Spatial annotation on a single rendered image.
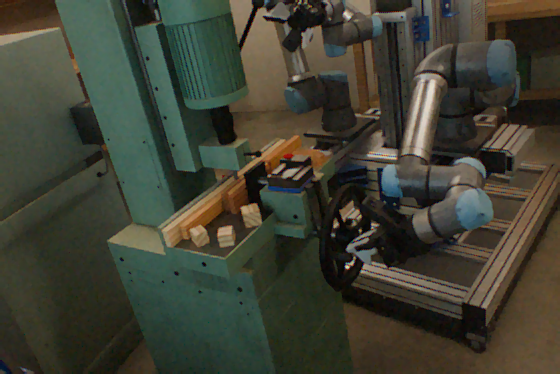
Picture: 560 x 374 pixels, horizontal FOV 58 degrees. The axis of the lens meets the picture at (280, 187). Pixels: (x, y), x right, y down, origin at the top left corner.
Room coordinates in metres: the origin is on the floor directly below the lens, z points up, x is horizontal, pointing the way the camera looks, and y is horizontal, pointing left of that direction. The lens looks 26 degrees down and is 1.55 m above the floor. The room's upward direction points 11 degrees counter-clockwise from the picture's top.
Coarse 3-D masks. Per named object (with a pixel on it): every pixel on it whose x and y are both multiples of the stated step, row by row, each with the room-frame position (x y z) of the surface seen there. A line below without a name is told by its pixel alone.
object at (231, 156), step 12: (204, 144) 1.38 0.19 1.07; (216, 144) 1.36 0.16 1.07; (228, 144) 1.34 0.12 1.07; (240, 144) 1.33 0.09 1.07; (204, 156) 1.37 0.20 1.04; (216, 156) 1.35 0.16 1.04; (228, 156) 1.32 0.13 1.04; (240, 156) 1.31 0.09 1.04; (216, 168) 1.35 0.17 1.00; (228, 168) 1.33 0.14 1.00; (240, 168) 1.31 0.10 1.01
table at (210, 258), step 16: (208, 224) 1.21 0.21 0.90; (224, 224) 1.19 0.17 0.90; (240, 224) 1.18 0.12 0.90; (272, 224) 1.19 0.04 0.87; (288, 224) 1.18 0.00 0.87; (240, 240) 1.10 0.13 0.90; (256, 240) 1.13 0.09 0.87; (176, 256) 1.12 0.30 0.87; (192, 256) 1.09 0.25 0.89; (208, 256) 1.06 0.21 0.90; (224, 256) 1.04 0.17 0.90; (240, 256) 1.07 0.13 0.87; (208, 272) 1.07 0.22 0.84; (224, 272) 1.03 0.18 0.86
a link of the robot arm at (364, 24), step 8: (352, 8) 1.82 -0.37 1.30; (344, 16) 1.81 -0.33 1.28; (352, 16) 1.78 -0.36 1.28; (360, 16) 1.77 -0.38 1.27; (376, 16) 1.77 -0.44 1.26; (360, 24) 1.73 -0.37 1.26; (368, 24) 1.73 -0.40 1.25; (376, 24) 1.74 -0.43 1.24; (360, 32) 1.71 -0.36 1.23; (368, 32) 1.73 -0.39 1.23; (376, 32) 1.74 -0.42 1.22; (360, 40) 1.72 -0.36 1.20
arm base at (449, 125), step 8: (440, 120) 1.65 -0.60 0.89; (448, 120) 1.62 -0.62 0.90; (456, 120) 1.61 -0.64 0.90; (464, 120) 1.61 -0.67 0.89; (472, 120) 1.63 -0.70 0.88; (440, 128) 1.64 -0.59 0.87; (448, 128) 1.62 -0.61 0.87; (456, 128) 1.60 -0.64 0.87; (464, 128) 1.60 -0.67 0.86; (472, 128) 1.61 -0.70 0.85; (440, 136) 1.63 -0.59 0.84; (448, 136) 1.61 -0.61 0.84; (456, 136) 1.60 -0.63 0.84; (464, 136) 1.59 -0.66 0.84; (472, 136) 1.60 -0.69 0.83
